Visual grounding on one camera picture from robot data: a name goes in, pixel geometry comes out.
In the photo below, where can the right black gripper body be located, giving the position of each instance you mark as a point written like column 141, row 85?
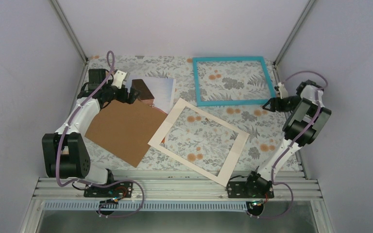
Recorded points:
column 287, row 106

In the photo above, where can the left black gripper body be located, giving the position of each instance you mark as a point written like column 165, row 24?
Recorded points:
column 122, row 97

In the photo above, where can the printed photo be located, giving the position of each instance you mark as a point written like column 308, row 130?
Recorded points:
column 155, row 92

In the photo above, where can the brown backing board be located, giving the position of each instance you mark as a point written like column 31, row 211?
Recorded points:
column 124, row 130

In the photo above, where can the cream mat board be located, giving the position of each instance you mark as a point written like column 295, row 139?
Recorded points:
column 200, row 141

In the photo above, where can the teal wooden picture frame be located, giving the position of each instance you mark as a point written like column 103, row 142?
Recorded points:
column 223, row 81

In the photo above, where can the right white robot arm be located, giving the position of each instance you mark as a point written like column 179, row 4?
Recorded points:
column 308, row 115

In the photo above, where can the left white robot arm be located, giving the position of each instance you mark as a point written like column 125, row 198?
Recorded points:
column 65, row 155

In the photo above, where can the floral tablecloth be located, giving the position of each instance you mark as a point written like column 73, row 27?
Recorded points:
column 264, row 128

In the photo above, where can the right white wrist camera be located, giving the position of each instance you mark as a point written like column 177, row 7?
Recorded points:
column 281, row 90

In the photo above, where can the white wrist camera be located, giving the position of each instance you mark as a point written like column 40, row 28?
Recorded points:
column 119, row 78
column 281, row 90

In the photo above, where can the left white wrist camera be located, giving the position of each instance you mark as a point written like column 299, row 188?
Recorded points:
column 119, row 78

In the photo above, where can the aluminium rail frame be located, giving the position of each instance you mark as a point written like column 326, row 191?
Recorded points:
column 161, row 179

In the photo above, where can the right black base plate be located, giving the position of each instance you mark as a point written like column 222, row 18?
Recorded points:
column 238, row 189

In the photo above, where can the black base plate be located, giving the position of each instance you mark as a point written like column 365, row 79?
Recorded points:
column 119, row 190
column 238, row 189

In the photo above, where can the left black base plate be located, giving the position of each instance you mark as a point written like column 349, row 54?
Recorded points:
column 119, row 190

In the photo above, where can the slotted cable duct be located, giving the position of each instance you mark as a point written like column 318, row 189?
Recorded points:
column 148, row 205

